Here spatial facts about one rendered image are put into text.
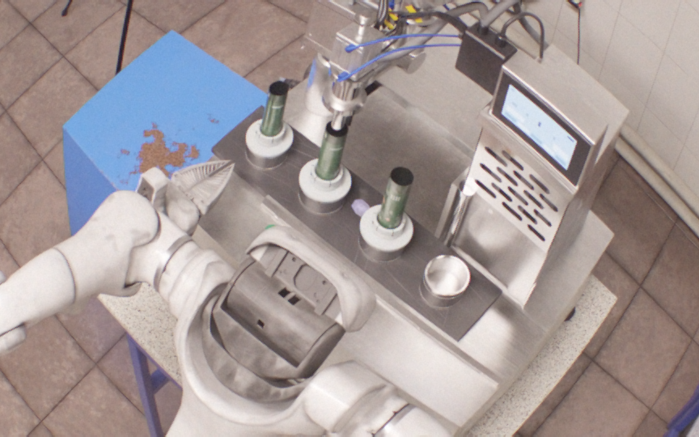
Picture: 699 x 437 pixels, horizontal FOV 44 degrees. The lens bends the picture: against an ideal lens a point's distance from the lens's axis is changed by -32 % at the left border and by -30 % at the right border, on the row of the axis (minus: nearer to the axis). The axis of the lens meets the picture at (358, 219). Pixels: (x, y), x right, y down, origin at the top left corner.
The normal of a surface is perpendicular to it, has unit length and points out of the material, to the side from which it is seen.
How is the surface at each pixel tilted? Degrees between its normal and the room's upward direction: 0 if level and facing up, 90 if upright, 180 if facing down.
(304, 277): 40
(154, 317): 0
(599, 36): 90
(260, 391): 45
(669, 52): 90
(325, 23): 90
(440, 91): 0
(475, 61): 90
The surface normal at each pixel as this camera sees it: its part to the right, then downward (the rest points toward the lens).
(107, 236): 0.35, -0.51
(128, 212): 0.32, -0.68
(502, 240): -0.63, 0.59
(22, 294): 0.37, -0.15
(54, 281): 0.64, -0.13
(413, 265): 0.15, -0.55
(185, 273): -0.08, -0.37
